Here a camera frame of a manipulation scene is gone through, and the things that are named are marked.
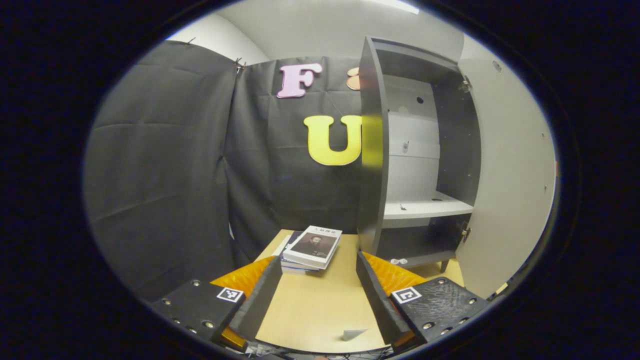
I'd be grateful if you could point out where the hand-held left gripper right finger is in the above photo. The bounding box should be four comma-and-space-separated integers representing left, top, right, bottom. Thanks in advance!
356, 250, 491, 352

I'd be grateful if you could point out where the grey cabinet door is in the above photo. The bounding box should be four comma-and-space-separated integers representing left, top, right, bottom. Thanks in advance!
455, 34, 558, 300

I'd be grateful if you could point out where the dark grey cabinet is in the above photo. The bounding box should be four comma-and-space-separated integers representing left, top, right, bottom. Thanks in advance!
356, 36, 483, 273

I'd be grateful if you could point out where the white book with portrait cover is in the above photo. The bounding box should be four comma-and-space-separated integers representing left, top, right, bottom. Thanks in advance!
282, 225, 344, 271

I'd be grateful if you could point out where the blue and white book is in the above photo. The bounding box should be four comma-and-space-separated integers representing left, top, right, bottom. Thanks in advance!
280, 231, 321, 276

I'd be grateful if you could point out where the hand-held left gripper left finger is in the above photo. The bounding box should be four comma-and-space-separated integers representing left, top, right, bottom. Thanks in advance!
149, 255, 284, 351

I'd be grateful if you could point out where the black backdrop cloth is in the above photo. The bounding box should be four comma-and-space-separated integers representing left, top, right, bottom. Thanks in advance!
82, 40, 366, 301

